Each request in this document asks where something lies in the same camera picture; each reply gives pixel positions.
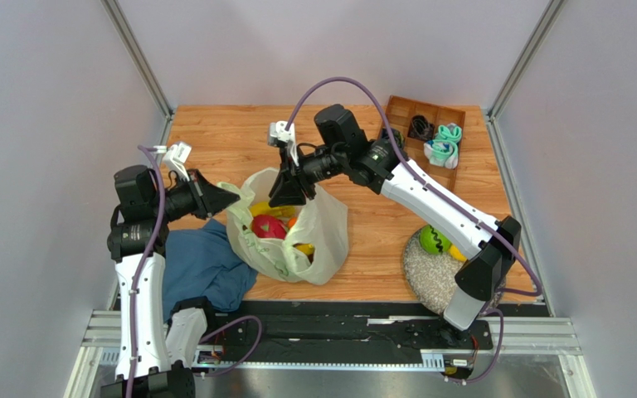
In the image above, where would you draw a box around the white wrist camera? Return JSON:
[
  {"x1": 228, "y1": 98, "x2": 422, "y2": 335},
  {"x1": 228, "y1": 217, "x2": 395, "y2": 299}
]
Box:
[
  {"x1": 152, "y1": 141, "x2": 192, "y2": 182},
  {"x1": 267, "y1": 120, "x2": 299, "y2": 166}
]

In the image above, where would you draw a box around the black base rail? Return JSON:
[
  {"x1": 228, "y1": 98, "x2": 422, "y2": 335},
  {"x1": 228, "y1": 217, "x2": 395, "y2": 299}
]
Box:
[{"x1": 195, "y1": 301, "x2": 497, "y2": 369}]

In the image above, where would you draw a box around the fake green watermelon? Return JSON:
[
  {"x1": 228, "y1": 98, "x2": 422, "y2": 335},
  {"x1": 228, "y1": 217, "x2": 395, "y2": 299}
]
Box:
[{"x1": 419, "y1": 225, "x2": 452, "y2": 255}]

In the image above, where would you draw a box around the blue cloth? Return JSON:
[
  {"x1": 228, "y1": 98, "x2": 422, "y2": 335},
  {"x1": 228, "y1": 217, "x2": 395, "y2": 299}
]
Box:
[{"x1": 162, "y1": 219, "x2": 258, "y2": 321}]

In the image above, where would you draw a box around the translucent yellowish plastic bag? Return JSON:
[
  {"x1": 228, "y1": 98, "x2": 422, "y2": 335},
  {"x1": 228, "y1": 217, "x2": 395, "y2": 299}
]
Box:
[{"x1": 217, "y1": 167, "x2": 349, "y2": 285}]

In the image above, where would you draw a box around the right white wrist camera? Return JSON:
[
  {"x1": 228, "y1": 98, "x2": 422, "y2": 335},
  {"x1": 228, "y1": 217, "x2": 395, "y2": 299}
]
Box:
[{"x1": 267, "y1": 120, "x2": 299, "y2": 166}]

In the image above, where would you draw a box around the black rolled sock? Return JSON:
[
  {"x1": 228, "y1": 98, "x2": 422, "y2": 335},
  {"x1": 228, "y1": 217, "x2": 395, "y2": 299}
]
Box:
[{"x1": 407, "y1": 114, "x2": 435, "y2": 142}]

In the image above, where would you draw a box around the speckled ceramic plate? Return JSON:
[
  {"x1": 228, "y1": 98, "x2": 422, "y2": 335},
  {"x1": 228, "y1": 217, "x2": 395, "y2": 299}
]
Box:
[{"x1": 402, "y1": 229, "x2": 508, "y2": 316}]

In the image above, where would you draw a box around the fake red dragon fruit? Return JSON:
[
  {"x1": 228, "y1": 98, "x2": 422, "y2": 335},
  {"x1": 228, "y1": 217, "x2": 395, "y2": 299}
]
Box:
[{"x1": 251, "y1": 215, "x2": 288, "y2": 240}]

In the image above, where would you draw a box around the dark blue striped sock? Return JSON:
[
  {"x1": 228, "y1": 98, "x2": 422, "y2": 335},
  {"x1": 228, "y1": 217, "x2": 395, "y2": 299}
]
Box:
[{"x1": 381, "y1": 128, "x2": 405, "y2": 148}]

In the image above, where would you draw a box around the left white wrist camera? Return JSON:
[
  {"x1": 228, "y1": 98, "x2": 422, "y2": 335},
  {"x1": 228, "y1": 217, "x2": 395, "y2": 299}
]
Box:
[{"x1": 152, "y1": 141, "x2": 192, "y2": 182}]

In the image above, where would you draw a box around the mint green rolled sock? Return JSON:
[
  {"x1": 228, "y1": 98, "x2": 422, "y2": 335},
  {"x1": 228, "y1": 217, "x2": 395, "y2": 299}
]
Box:
[{"x1": 435, "y1": 123, "x2": 463, "y2": 144}]

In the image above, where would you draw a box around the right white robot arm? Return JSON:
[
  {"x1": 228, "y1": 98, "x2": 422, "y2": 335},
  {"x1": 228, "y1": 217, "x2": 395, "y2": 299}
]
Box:
[{"x1": 268, "y1": 104, "x2": 521, "y2": 330}]

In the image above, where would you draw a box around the white teal rolled sock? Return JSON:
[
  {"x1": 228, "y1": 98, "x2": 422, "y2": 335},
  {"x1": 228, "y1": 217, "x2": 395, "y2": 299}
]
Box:
[{"x1": 424, "y1": 139, "x2": 459, "y2": 169}]

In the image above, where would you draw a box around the fake yellow banana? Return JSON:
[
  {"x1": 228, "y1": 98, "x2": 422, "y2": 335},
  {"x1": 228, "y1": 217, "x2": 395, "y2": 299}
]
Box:
[{"x1": 250, "y1": 201, "x2": 296, "y2": 219}]

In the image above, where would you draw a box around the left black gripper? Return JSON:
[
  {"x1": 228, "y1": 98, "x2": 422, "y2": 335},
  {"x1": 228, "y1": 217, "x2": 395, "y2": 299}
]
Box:
[{"x1": 149, "y1": 169, "x2": 239, "y2": 224}]

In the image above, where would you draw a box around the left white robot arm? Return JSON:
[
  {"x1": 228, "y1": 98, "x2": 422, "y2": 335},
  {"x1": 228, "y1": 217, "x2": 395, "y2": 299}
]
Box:
[{"x1": 100, "y1": 165, "x2": 240, "y2": 397}]

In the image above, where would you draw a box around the fake yellow lemon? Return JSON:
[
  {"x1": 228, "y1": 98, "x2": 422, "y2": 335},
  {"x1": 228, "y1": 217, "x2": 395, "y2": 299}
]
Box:
[{"x1": 448, "y1": 245, "x2": 467, "y2": 263}]

